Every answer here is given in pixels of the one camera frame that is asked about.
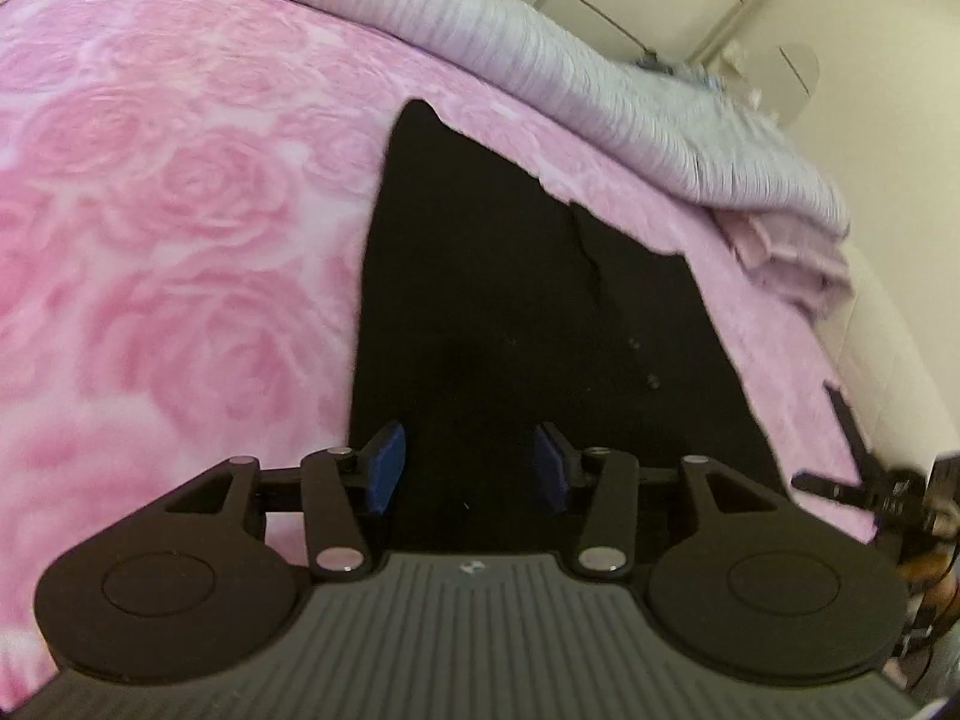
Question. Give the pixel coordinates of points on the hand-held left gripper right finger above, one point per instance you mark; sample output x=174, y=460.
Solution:
x=549, y=469

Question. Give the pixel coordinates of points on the small dark object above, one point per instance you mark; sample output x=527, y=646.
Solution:
x=664, y=64

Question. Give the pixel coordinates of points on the pale ribbed duvet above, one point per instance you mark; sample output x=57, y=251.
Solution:
x=570, y=67

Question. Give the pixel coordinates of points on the black garment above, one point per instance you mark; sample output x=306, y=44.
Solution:
x=487, y=277

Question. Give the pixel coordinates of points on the folded pink sheet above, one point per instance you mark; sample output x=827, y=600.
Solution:
x=787, y=259

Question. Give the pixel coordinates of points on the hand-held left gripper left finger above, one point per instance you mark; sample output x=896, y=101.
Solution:
x=386, y=469

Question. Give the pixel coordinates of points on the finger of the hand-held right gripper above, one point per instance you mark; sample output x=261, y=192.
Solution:
x=847, y=424
x=829, y=486

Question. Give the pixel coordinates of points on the pink rose printed blanket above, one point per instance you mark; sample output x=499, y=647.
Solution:
x=165, y=240

